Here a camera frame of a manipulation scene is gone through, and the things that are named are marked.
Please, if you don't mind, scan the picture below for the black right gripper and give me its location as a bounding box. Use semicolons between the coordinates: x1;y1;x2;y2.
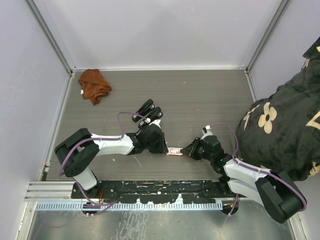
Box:
180;137;214;162

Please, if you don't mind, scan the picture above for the red white staple box sleeve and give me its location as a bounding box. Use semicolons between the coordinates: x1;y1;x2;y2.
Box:
167;147;183;156

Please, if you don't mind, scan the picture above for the black stapler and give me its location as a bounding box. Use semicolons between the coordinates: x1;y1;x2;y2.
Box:
138;106;163;130
131;99;155;123

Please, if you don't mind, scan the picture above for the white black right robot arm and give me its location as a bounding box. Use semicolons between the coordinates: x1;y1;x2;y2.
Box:
180;134;307;224

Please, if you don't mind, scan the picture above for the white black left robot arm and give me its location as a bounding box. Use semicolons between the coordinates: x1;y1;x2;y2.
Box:
54;121;169;198

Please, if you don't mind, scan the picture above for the orange-brown cloth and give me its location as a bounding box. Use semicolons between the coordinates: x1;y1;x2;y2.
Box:
78;69;112;105

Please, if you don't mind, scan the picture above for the black floral fleece garment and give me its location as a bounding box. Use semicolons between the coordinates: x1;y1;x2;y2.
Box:
235;40;320;181

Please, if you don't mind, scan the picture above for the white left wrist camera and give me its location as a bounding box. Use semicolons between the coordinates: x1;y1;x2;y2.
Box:
149;119;161;128

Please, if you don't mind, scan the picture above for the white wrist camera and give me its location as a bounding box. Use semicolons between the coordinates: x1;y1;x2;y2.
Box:
202;125;213;138
149;119;161;128

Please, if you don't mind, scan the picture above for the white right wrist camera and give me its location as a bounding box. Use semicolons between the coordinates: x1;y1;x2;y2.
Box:
202;125;213;138

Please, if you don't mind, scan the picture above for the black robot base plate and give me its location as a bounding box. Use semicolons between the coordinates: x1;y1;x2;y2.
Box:
85;180;236;204

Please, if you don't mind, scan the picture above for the aluminium frame post right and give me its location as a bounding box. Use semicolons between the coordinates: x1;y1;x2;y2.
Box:
245;0;292;74

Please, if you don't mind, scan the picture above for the aluminium frame post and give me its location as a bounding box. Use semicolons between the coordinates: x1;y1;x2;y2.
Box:
24;0;77;75
245;0;292;74

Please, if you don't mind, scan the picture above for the aluminium frame post left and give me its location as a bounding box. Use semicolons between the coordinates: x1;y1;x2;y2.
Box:
24;0;77;75

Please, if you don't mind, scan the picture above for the perforated cable duct strip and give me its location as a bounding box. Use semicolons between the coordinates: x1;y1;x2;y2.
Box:
35;200;223;212

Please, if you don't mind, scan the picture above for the aluminium front rail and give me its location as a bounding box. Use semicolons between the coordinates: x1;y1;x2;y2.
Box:
24;181;75;202

